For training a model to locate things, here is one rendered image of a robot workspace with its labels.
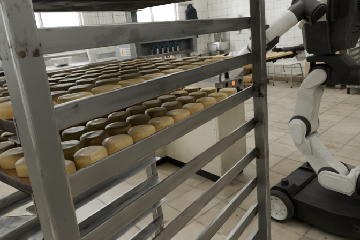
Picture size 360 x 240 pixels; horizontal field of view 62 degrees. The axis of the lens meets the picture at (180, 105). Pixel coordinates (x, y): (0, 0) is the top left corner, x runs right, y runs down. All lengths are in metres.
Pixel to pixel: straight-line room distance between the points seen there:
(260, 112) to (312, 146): 1.22
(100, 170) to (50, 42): 0.18
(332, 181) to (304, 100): 0.50
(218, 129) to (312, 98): 0.73
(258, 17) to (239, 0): 6.38
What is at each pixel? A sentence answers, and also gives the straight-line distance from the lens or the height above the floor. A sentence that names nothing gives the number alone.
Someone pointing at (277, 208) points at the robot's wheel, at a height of 0.09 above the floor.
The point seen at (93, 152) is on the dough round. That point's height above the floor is 1.06.
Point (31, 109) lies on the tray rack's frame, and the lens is 0.33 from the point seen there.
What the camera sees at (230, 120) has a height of 0.52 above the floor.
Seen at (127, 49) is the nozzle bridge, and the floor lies 1.12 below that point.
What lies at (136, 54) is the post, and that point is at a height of 1.17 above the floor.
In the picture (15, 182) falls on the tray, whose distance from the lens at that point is 0.47.
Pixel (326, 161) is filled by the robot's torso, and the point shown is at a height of 0.38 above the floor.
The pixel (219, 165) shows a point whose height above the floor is 0.18.
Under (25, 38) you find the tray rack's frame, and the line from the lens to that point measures 0.33.
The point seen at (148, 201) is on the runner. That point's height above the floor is 0.96.
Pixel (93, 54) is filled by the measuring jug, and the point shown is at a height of 1.00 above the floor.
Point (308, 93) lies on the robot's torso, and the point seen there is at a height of 0.80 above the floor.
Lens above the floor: 1.23
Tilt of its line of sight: 14 degrees down
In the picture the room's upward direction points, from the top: 6 degrees counter-clockwise
